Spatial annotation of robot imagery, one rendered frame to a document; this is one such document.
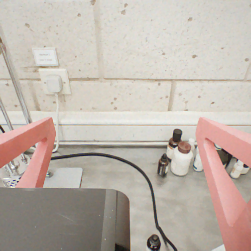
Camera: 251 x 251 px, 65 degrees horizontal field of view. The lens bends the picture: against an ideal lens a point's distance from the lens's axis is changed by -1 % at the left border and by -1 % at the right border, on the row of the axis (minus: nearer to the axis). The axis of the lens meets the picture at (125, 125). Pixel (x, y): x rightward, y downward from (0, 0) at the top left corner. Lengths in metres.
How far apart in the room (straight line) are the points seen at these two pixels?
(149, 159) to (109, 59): 0.34
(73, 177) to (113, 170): 0.12
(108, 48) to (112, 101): 0.17
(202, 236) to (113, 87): 0.47
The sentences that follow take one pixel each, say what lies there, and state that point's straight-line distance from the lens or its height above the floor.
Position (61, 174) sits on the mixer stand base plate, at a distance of 0.64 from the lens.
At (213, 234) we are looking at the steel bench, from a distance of 0.56.
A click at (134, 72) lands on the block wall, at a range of 0.62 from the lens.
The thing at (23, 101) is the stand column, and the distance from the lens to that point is 0.49.
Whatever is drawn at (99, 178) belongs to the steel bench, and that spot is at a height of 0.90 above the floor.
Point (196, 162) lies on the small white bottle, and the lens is 0.64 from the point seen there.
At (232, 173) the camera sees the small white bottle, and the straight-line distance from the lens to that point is 0.68.
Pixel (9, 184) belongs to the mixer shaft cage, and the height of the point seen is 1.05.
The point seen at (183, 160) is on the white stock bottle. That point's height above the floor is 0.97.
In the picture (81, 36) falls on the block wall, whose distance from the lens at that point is 0.60.
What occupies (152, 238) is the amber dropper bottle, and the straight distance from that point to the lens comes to 0.45.
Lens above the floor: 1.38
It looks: 37 degrees down
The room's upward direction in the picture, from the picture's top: straight up
